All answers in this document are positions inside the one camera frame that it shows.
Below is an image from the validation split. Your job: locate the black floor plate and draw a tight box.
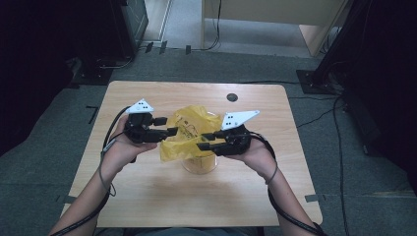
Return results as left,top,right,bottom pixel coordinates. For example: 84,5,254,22
72,65,114,88

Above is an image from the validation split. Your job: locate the black stand base plate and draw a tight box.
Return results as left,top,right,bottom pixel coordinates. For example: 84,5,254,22
296,69,345,95

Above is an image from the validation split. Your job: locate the thin grey cable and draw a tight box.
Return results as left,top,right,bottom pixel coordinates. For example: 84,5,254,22
97,138,118,198

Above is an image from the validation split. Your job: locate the black hanging cable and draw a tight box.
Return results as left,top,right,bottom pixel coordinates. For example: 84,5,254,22
191,0,223,52

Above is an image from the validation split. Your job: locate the person's left hand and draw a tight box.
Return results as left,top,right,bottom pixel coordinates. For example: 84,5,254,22
99,114,158,182

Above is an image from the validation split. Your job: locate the beige wooden furniture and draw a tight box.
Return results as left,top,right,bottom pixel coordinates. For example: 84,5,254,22
200,0,349,58

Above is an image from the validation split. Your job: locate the yellow plastic bag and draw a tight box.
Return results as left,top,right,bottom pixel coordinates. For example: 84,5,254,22
159,104,224,174

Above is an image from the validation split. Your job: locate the black cabinet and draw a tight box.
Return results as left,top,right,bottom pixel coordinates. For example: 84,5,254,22
111,0,149,59

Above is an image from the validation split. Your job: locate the long black floor cable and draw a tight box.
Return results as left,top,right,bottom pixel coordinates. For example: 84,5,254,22
332,94,351,236

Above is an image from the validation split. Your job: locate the thick black right gripper cable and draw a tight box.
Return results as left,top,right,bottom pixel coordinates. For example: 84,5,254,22
249,132,329,236

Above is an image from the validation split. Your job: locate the grey wrist band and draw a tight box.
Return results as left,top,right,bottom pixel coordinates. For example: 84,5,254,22
264,162,280,186

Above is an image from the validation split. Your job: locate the thick black left gripper cable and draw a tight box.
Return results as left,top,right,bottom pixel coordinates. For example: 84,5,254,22
48,105,132,236

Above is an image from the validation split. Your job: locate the person's right hand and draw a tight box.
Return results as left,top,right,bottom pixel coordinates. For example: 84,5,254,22
225,137,279,182

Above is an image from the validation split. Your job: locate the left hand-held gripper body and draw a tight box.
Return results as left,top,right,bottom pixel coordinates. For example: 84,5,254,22
124,97,155,145

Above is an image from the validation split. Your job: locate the short black floor cable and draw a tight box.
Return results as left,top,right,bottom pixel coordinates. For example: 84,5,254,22
295,106,344,129

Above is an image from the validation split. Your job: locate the thick black gripper cable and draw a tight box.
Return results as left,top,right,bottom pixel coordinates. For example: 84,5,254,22
48,105,132,236
249,132,329,236

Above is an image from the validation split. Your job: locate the black angled floor tape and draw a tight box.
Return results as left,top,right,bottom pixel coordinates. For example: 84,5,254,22
86,105,99,125

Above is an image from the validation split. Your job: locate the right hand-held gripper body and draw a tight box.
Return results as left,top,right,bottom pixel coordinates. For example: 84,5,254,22
213,109,261,157

